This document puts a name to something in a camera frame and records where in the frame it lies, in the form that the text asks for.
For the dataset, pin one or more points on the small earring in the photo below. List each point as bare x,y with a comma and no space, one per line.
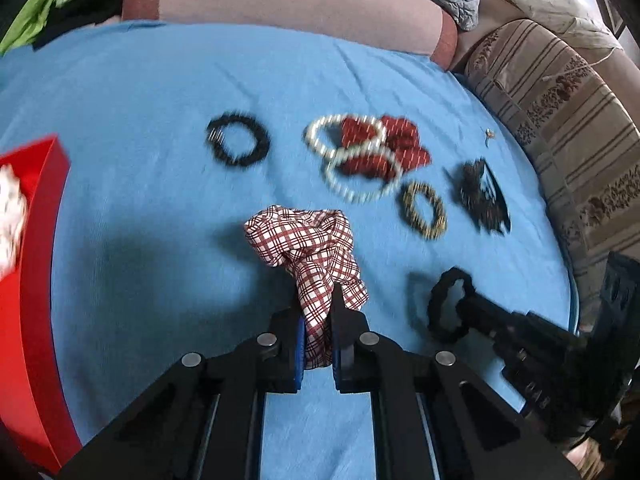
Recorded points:
489,133

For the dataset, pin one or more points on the pink bolster pillow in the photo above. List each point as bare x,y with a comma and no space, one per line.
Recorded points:
280,5

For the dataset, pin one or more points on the white crumpled cloth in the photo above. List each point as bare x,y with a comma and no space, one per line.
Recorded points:
555,10

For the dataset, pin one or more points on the dark cloth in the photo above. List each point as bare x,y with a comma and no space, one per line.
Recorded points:
85,15

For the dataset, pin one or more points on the red white plaid scrunchie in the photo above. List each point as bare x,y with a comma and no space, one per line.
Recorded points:
315,255

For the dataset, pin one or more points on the red box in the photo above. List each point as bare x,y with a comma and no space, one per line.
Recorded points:
35,310

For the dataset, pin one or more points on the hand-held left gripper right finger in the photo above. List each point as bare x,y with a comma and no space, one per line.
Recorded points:
336,360

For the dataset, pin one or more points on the dark glittery hair clip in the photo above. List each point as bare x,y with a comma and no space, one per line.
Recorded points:
482,205

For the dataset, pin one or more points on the blue blanket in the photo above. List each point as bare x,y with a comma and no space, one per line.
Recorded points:
150,110

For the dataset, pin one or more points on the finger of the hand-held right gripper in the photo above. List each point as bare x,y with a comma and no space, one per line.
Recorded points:
520,322
525,370

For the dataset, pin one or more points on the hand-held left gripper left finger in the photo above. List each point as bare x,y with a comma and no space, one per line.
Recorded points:
300,350

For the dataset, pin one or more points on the white dotted scrunchie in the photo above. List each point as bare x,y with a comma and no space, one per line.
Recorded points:
10,220

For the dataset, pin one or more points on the red polka dot scrunchie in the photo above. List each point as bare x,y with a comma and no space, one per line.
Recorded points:
405,142

